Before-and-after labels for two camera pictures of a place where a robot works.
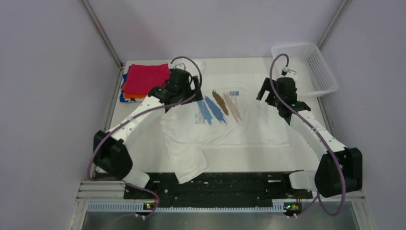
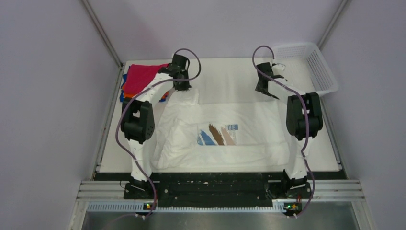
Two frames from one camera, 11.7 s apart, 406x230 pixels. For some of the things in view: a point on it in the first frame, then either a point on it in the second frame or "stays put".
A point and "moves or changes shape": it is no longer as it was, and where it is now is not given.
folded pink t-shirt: (142, 78) stays put
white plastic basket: (315, 76) stays put
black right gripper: (266, 87) to (257, 89)
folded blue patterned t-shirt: (122, 97) stays put
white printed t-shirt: (232, 109) moves or changes shape
